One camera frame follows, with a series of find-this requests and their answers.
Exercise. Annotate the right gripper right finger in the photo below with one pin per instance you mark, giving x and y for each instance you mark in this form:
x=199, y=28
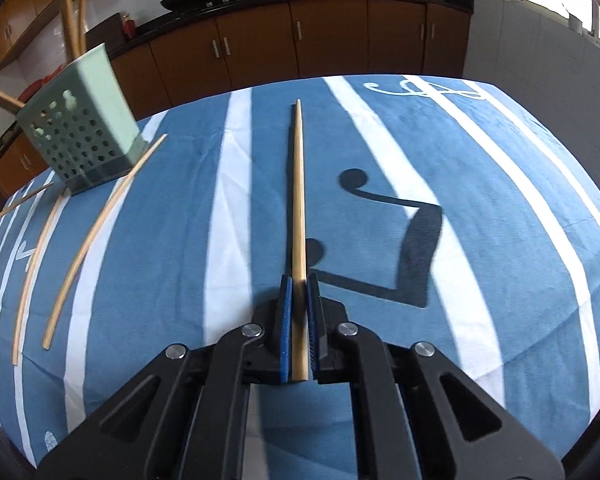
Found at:
x=416, y=415

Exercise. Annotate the wooden chopstick trio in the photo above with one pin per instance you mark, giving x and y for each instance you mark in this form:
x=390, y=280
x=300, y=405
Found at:
x=24, y=199
x=32, y=273

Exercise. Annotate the green perforated utensil holder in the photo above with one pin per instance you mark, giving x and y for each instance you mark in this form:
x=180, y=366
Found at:
x=81, y=124

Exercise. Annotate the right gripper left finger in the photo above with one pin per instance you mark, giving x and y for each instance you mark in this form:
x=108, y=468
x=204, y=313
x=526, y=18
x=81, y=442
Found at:
x=184, y=415

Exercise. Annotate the red bottle on counter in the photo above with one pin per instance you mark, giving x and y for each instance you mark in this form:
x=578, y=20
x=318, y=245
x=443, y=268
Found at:
x=128, y=25

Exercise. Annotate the lower wooden kitchen cabinets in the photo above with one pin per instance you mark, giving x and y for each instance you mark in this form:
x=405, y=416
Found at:
x=290, y=40

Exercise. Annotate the wooden chopstick group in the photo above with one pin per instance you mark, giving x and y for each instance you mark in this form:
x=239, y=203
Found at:
x=82, y=26
x=300, y=339

